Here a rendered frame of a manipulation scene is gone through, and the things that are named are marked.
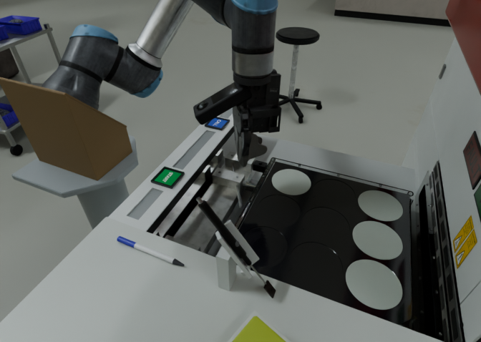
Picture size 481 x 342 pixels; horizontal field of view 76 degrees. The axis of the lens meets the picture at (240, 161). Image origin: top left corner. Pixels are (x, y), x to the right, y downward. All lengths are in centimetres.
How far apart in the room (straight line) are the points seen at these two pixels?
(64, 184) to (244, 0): 75
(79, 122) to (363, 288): 77
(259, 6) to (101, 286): 51
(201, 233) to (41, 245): 148
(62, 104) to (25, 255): 132
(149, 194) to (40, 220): 158
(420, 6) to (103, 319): 636
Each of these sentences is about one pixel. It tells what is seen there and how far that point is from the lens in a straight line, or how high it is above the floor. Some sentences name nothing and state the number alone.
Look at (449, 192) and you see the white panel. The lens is 75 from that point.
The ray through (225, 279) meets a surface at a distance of 51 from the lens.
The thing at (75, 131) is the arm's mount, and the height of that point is 99.
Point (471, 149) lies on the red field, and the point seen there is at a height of 110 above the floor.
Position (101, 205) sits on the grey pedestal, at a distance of 115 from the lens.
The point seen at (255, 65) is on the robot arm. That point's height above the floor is 124.
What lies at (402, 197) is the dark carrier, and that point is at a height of 90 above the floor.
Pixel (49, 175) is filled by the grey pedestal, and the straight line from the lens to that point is 110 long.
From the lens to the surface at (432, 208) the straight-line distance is 79.
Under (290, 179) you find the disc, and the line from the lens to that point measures 81.
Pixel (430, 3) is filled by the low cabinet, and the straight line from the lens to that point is 651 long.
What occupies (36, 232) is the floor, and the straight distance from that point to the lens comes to 218.
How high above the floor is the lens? 143
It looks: 38 degrees down
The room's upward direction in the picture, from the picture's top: straight up
